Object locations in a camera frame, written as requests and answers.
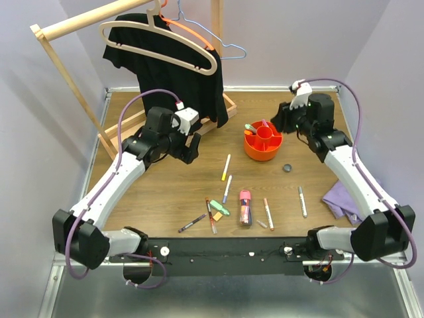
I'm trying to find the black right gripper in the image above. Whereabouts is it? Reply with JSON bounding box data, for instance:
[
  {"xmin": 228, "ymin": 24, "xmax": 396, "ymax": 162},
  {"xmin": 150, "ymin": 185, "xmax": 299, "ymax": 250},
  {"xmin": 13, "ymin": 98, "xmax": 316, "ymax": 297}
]
[{"xmin": 270, "ymin": 98, "xmax": 315, "ymax": 137}]

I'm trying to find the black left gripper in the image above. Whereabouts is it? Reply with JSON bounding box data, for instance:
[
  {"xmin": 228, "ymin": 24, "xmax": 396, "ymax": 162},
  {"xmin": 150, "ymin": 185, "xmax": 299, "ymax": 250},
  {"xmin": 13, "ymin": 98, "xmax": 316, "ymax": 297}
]
[{"xmin": 159, "ymin": 119, "xmax": 201, "ymax": 164}]

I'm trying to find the orange round pen organizer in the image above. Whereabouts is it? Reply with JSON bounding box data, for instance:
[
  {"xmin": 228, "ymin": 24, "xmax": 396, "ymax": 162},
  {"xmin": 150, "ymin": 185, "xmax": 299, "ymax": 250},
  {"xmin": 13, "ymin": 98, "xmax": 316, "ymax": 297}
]
[{"xmin": 244, "ymin": 121, "xmax": 284, "ymax": 162}]

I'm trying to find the mint green highlighter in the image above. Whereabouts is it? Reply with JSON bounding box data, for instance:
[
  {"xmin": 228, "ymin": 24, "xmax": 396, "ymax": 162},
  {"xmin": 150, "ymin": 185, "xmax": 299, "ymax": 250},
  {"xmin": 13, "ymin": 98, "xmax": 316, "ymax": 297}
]
[{"xmin": 244, "ymin": 124, "xmax": 256, "ymax": 134}]

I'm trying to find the yellow capped white marker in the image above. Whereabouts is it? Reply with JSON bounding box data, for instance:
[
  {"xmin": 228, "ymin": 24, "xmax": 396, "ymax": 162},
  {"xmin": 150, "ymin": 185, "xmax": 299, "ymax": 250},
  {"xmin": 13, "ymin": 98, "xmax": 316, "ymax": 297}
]
[{"xmin": 221, "ymin": 154, "xmax": 231, "ymax": 181}]

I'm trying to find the blue capped white marker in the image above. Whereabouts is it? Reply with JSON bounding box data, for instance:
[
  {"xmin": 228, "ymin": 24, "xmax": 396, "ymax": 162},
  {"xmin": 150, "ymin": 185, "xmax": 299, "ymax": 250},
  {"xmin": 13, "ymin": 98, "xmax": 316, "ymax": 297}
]
[{"xmin": 222, "ymin": 175, "xmax": 233, "ymax": 204}]

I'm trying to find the orange capped white marker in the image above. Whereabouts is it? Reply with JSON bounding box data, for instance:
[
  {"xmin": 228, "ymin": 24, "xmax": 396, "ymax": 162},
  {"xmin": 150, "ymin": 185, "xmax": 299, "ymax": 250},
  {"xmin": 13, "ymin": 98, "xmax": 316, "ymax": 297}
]
[{"xmin": 263, "ymin": 198, "xmax": 274, "ymax": 231}]

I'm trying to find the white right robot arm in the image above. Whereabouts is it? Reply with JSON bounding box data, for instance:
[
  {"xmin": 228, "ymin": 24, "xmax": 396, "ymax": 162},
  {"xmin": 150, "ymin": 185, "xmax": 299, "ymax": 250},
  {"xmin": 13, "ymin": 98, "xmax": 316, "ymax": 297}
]
[{"xmin": 271, "ymin": 93, "xmax": 415, "ymax": 261}]

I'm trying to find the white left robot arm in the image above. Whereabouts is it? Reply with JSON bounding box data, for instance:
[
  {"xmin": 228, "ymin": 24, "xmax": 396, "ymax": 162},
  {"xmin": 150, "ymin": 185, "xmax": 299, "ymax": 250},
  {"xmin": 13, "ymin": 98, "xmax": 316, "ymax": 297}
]
[{"xmin": 52, "ymin": 107, "xmax": 201, "ymax": 270}]

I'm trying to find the small grey round cap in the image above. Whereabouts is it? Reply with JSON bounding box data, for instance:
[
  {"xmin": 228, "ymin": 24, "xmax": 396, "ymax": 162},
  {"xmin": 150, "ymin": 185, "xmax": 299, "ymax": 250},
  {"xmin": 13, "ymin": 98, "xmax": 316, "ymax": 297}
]
[{"xmin": 283, "ymin": 164, "xmax": 292, "ymax": 172}]

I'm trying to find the green correction tape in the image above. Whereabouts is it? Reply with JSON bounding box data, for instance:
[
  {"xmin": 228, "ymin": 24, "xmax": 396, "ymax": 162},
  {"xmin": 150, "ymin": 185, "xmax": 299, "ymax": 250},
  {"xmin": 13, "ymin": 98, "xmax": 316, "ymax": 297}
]
[{"xmin": 209, "ymin": 200, "xmax": 230, "ymax": 216}]

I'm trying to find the black t-shirt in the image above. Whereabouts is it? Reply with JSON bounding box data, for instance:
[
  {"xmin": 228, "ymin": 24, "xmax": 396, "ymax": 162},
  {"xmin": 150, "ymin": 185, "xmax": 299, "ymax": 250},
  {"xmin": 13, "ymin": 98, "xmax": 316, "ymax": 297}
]
[{"xmin": 103, "ymin": 27, "xmax": 229, "ymax": 128}]

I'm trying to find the dark purple pen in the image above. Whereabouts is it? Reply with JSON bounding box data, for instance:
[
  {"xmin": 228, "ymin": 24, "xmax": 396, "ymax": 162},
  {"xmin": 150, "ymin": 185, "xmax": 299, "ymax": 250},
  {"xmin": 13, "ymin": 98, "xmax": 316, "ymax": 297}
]
[{"xmin": 178, "ymin": 213, "xmax": 206, "ymax": 233}]

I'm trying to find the small orange eraser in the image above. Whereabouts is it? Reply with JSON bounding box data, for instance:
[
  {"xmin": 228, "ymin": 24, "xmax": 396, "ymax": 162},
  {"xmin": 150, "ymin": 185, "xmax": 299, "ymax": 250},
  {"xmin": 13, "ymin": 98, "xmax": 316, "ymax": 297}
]
[{"xmin": 213, "ymin": 212, "xmax": 223, "ymax": 221}]

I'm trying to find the pink lidded pen tube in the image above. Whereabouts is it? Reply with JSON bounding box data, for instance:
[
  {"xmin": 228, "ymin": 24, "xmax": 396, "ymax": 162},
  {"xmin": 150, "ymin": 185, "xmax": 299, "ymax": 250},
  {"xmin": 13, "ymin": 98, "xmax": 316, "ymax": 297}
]
[{"xmin": 239, "ymin": 190, "xmax": 252, "ymax": 227}]

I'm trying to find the red clear pen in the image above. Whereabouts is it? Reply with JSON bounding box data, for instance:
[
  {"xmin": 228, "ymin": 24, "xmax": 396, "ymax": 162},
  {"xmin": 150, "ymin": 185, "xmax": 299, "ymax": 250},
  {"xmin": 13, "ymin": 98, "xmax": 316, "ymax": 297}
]
[{"xmin": 205, "ymin": 197, "xmax": 217, "ymax": 235}]

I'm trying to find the small clear pen cap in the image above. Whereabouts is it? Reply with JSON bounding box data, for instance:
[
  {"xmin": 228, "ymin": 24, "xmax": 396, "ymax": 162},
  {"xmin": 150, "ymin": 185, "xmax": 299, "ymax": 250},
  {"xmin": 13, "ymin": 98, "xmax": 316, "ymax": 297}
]
[{"xmin": 256, "ymin": 220, "xmax": 268, "ymax": 229}]

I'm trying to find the purple cloth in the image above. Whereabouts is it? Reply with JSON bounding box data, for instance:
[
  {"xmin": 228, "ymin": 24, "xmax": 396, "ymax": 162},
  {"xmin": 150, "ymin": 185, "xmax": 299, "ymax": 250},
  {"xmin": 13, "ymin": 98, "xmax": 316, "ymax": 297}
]
[{"xmin": 322, "ymin": 180, "xmax": 363, "ymax": 225}]

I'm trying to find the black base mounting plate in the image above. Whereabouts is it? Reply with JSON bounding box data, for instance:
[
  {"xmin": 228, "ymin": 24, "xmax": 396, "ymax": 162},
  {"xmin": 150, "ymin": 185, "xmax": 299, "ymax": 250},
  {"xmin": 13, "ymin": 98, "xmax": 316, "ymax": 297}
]
[{"xmin": 109, "ymin": 236, "xmax": 345, "ymax": 277}]

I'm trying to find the orange hanger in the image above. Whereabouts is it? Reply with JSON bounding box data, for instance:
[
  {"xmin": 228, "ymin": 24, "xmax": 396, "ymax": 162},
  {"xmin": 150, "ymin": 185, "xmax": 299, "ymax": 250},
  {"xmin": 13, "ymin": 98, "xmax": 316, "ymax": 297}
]
[{"xmin": 159, "ymin": 13, "xmax": 214, "ymax": 51}]

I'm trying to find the beige plastic hanger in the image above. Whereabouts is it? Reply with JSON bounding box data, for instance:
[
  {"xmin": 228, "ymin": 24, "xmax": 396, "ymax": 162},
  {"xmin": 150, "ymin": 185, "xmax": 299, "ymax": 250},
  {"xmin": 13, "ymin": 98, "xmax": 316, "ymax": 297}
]
[{"xmin": 99, "ymin": 0, "xmax": 218, "ymax": 76}]

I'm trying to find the wooden clothes rack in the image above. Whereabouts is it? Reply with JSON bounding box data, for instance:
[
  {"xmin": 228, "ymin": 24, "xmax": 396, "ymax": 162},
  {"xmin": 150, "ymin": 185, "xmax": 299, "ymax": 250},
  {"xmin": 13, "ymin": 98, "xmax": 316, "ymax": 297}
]
[{"xmin": 30, "ymin": 0, "xmax": 239, "ymax": 158}]

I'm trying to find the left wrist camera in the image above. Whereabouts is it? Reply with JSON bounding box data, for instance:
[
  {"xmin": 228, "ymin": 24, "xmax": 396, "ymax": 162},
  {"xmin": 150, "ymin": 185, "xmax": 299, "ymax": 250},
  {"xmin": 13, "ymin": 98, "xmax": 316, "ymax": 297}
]
[{"xmin": 171, "ymin": 107, "xmax": 199, "ymax": 136}]

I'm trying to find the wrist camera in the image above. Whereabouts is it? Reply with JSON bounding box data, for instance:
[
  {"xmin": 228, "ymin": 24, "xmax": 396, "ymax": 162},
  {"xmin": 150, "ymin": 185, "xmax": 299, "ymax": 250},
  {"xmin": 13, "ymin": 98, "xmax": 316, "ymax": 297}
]
[
  {"xmin": 171, "ymin": 107, "xmax": 199, "ymax": 136},
  {"xmin": 289, "ymin": 79, "xmax": 313, "ymax": 110}
]

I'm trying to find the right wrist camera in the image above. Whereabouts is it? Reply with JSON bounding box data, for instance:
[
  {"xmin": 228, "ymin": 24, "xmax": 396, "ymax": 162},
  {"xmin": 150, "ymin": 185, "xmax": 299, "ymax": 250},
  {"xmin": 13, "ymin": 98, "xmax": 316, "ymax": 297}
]
[{"xmin": 289, "ymin": 79, "xmax": 313, "ymax": 110}]

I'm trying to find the blue wire hanger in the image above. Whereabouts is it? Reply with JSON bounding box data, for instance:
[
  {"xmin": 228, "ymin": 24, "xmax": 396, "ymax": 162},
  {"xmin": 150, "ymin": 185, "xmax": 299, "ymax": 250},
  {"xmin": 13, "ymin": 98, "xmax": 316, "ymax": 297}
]
[{"xmin": 175, "ymin": 1, "xmax": 247, "ymax": 60}]

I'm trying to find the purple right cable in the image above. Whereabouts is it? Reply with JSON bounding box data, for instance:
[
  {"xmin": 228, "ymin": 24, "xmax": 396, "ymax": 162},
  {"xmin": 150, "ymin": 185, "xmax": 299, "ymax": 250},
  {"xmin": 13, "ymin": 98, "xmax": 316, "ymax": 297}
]
[{"xmin": 303, "ymin": 78, "xmax": 417, "ymax": 286}]

